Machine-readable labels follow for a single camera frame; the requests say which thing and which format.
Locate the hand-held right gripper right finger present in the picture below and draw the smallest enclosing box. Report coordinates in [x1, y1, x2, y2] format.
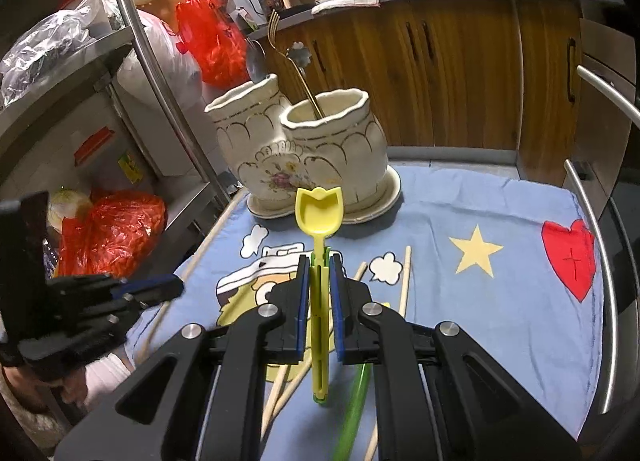
[330, 251, 583, 461]

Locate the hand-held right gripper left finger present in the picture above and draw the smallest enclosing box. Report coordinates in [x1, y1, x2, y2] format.
[52, 253, 311, 461]

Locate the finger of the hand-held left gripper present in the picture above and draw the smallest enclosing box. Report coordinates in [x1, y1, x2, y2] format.
[47, 273, 185, 310]
[75, 298, 146, 358]

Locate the green handled plastic utensil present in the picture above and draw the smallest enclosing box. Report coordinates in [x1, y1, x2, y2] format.
[332, 363, 373, 461]

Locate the yellow tulip plastic spoon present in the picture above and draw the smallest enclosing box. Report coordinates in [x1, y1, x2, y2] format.
[295, 186, 346, 404]

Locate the white floral ceramic utensil holder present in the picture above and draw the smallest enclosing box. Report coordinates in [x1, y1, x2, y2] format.
[205, 73, 388, 214]

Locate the large silver spoon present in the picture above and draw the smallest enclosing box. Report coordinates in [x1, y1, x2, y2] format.
[245, 38, 268, 84]

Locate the flower handled metal utensil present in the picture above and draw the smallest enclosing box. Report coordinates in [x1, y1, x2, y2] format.
[285, 41, 325, 119]

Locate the metal fork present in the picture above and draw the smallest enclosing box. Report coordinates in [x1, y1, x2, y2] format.
[266, 10, 326, 119]

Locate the person's left hand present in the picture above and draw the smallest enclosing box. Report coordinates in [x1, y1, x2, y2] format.
[0, 361, 88, 414]

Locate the red plastic bag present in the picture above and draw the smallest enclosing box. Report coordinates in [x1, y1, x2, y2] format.
[57, 191, 168, 279]
[175, 0, 251, 89]

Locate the pale cabbage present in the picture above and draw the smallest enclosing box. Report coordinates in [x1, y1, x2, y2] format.
[47, 188, 93, 232]

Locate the white ceramic drip tray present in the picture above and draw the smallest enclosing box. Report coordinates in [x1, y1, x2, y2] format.
[247, 166, 403, 226]

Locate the blue cartoon printed cloth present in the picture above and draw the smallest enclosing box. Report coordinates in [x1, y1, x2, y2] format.
[125, 161, 603, 461]

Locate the plastic container red lid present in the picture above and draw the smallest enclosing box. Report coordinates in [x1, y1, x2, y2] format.
[70, 126, 151, 192]

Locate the white plastic bag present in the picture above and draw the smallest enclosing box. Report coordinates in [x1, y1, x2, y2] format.
[117, 11, 201, 126]

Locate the clear plastic bag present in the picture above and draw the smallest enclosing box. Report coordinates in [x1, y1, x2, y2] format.
[0, 0, 116, 109]

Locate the stainless steel shelving rack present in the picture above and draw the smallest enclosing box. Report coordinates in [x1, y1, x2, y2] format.
[0, 0, 236, 262]

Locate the steel built-in oven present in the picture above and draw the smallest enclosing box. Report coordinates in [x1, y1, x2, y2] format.
[560, 16, 640, 442]

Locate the white towel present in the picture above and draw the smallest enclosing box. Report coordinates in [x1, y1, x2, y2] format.
[311, 0, 382, 16]

